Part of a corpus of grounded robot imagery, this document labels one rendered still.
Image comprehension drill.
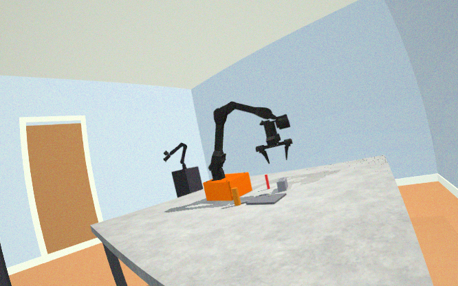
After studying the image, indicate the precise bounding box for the orange cylinder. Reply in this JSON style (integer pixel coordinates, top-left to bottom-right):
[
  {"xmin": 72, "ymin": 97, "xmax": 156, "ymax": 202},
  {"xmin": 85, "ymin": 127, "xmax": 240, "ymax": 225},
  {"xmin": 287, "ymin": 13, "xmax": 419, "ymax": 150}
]
[{"xmin": 231, "ymin": 187, "xmax": 241, "ymax": 206}]

